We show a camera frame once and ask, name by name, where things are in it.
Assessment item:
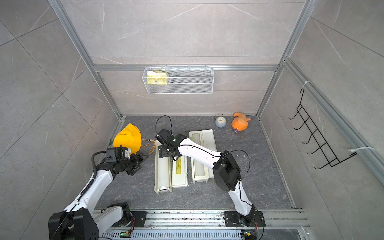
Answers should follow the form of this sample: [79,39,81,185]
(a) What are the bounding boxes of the orange plush toy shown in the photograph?
[231,112,252,133]

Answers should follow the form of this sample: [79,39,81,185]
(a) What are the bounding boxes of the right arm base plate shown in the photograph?
[224,210,266,228]

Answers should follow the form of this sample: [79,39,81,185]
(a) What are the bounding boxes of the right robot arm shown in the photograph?
[156,129,256,227]

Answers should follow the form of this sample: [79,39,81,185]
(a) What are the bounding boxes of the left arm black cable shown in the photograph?
[49,150,109,240]

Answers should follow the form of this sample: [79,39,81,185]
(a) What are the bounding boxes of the yellow cap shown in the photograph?
[113,124,142,154]

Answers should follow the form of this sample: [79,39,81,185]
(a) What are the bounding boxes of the small grey alarm clock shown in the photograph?
[215,115,227,128]

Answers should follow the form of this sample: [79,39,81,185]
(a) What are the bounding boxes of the black wire hook rack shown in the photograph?
[288,88,358,170]

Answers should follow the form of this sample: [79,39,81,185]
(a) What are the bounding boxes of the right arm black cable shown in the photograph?
[154,115,265,238]

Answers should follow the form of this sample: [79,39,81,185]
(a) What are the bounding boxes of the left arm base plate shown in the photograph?
[112,211,148,228]

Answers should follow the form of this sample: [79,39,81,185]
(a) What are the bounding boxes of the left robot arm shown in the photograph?
[48,146,146,240]

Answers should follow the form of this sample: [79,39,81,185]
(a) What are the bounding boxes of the white wrap dispenser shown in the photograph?
[154,140,188,195]
[189,129,217,184]

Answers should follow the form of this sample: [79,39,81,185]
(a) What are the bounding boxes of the yellow wipes packet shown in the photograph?
[146,70,169,85]

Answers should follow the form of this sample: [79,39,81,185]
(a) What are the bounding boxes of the white wire mesh basket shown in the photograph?
[142,66,215,95]

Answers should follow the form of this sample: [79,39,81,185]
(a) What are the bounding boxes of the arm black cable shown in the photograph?
[49,150,109,240]
[154,115,265,238]

